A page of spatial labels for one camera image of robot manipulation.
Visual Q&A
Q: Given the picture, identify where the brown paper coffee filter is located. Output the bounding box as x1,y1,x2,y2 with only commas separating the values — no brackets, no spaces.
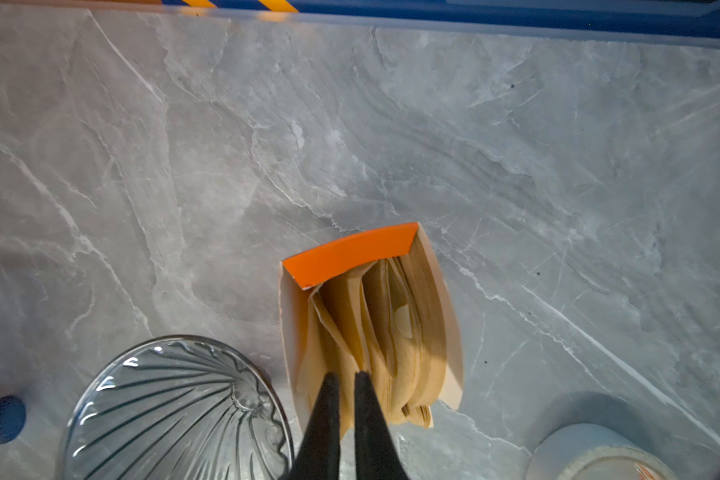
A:
281,276,370,429

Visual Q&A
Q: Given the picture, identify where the orange coffee filter box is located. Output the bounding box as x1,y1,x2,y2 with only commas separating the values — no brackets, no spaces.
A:
278,223,464,428

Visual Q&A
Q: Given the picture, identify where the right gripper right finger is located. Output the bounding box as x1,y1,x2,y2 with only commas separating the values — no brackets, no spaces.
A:
354,372,409,480

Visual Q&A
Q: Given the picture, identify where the grey glass dripper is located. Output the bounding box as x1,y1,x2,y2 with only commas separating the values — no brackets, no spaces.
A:
56,335,295,479

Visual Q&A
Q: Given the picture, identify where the white tape roll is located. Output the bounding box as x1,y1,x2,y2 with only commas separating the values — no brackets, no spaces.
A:
525,423,677,480

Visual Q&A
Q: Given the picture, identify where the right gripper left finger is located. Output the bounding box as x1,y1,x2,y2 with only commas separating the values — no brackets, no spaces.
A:
287,372,340,480

